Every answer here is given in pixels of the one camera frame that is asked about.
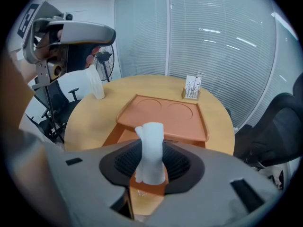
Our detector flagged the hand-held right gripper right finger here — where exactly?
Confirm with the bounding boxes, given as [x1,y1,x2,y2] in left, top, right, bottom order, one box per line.
[142,140,288,227]

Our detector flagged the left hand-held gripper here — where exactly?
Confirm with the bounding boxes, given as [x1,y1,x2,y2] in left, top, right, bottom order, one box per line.
[17,0,117,91]

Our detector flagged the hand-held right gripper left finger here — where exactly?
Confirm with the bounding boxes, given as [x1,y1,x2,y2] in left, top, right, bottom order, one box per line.
[44,140,144,227]

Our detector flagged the white ribbed small item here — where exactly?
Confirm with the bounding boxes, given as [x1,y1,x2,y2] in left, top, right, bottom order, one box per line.
[85,64,106,101]

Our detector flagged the orange box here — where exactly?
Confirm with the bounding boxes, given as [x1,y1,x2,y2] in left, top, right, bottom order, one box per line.
[102,93,211,217]

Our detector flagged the person's right forearm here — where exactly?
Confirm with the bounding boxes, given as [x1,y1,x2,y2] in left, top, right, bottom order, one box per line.
[0,48,49,170]

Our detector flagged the person's left forearm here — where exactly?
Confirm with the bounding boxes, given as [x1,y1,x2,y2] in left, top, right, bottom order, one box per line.
[9,52,39,83]

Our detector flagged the person's left hand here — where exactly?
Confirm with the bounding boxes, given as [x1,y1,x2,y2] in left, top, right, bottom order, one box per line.
[85,45,101,67]

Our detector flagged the black standing fan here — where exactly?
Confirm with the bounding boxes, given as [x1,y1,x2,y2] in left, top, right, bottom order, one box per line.
[93,43,116,83]

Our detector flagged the black armrest office chair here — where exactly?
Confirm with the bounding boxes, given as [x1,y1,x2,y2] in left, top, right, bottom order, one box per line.
[32,78,82,143]

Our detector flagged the black mesh office chair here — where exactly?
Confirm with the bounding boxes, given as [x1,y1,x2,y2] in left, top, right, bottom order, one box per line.
[233,71,303,172]

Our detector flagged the white window blinds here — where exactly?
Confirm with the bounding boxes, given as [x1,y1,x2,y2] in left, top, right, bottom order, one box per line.
[114,0,303,130]

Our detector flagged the black cable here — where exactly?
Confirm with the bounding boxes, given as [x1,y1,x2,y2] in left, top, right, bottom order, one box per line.
[45,85,66,144]

